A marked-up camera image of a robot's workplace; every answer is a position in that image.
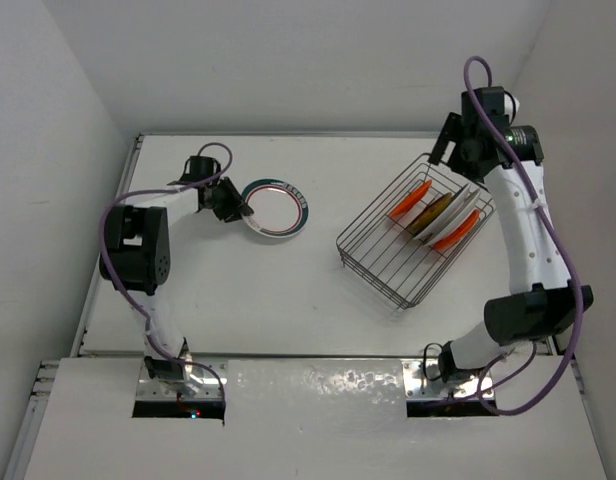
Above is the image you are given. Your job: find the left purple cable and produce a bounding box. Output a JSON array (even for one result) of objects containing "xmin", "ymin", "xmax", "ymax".
[{"xmin": 98, "ymin": 142, "xmax": 233, "ymax": 401}]

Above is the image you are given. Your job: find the near orange plate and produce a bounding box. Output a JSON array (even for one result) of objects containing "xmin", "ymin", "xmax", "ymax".
[{"xmin": 433, "ymin": 210, "xmax": 479, "ymax": 251}]

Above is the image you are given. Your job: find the wire dish rack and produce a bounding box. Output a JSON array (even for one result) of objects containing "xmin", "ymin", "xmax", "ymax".
[{"xmin": 336, "ymin": 153, "xmax": 495, "ymax": 310}]

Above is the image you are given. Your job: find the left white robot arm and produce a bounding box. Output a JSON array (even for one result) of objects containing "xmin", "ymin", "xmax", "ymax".
[{"xmin": 98, "ymin": 151, "xmax": 253, "ymax": 384}]

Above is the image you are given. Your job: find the metal base plate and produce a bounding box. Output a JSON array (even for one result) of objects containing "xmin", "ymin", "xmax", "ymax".
[
  {"xmin": 402, "ymin": 357, "xmax": 478, "ymax": 402},
  {"xmin": 135, "ymin": 353, "xmax": 228, "ymax": 401}
]

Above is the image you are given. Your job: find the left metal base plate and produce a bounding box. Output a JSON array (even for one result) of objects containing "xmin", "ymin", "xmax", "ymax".
[{"xmin": 135, "ymin": 353, "xmax": 228, "ymax": 401}]

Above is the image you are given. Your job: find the yellow plate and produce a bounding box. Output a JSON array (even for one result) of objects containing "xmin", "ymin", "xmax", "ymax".
[{"xmin": 406, "ymin": 193, "xmax": 453, "ymax": 236}]

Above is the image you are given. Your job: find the green rimmed white plate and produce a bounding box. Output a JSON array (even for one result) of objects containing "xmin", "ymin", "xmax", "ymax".
[
  {"xmin": 242, "ymin": 178, "xmax": 310, "ymax": 240},
  {"xmin": 415, "ymin": 185, "xmax": 480, "ymax": 243}
]

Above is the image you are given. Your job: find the far orange plate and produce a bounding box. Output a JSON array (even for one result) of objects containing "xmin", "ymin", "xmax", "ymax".
[{"xmin": 389, "ymin": 180, "xmax": 432, "ymax": 218}]

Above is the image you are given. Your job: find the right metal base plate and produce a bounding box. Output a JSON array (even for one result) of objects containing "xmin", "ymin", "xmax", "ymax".
[{"xmin": 402, "ymin": 357, "xmax": 478, "ymax": 402}]

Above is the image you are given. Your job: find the orange plate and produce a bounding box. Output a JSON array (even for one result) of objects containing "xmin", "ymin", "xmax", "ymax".
[
  {"xmin": 433, "ymin": 210, "xmax": 479, "ymax": 251},
  {"xmin": 389, "ymin": 180, "xmax": 432, "ymax": 218}
]

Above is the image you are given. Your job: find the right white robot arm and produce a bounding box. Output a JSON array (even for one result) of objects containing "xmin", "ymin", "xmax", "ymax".
[{"xmin": 430, "ymin": 87, "xmax": 576, "ymax": 383}]

